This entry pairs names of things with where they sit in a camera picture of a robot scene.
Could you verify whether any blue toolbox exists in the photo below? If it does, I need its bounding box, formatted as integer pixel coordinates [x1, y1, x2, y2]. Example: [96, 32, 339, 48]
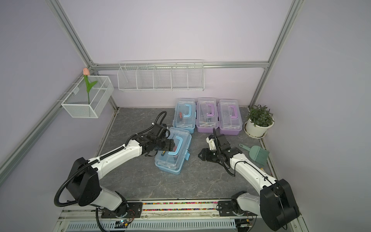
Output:
[155, 127, 192, 175]
[173, 98, 196, 134]

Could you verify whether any purple toolbox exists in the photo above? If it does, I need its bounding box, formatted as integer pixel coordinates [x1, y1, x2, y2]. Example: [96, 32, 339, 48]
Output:
[217, 99, 243, 135]
[196, 98, 219, 133]

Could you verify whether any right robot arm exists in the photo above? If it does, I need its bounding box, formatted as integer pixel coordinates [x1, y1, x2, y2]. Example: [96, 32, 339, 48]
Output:
[198, 134, 300, 231]

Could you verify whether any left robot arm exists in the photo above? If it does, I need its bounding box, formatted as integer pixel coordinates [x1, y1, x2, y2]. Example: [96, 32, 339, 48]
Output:
[54, 123, 175, 218]

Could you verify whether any potted green plant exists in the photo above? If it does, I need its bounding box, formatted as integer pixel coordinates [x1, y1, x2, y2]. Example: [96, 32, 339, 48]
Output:
[244, 104, 275, 139]

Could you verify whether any pink artificial tulip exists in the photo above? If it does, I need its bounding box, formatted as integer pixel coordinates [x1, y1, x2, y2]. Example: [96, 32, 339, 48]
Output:
[83, 68, 98, 104]

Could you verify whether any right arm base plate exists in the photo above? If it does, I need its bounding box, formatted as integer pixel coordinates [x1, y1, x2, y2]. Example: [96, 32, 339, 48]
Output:
[216, 200, 256, 217]

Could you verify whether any white wire wall shelf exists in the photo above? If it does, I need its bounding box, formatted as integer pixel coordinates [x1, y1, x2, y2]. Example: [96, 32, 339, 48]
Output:
[117, 60, 205, 91]

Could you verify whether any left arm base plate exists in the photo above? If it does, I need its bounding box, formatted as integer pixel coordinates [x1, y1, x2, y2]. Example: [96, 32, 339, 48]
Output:
[101, 202, 143, 219]

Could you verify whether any white mesh wall basket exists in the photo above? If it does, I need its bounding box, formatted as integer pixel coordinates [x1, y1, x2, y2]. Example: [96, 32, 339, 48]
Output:
[61, 75, 114, 119]

